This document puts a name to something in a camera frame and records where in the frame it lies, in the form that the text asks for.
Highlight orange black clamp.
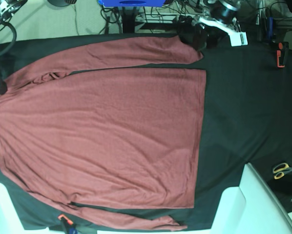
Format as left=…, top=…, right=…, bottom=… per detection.
left=58, top=214, right=78, bottom=234
left=276, top=42, right=289, bottom=68

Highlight yellow-handled scissors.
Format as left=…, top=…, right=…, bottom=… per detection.
left=272, top=162, right=292, bottom=180

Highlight blue box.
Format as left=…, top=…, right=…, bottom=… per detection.
left=98, top=0, right=165, bottom=7

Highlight orange black clamp bottom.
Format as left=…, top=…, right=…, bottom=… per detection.
left=58, top=214, right=78, bottom=234

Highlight black table cloth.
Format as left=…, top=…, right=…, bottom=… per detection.
left=0, top=34, right=292, bottom=231

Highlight red long-sleeve T-shirt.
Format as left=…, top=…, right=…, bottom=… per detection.
left=0, top=36, right=206, bottom=231

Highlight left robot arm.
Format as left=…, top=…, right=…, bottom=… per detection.
left=191, top=0, right=248, bottom=50

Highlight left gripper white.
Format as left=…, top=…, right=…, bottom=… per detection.
left=191, top=14, right=248, bottom=51

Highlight orange black clamp right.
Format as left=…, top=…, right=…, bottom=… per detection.
left=276, top=42, right=289, bottom=68

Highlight white power strip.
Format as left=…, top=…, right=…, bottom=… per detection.
left=135, top=12, right=181, bottom=23

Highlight black table stand post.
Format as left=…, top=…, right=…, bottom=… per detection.
left=120, top=7, right=139, bottom=34

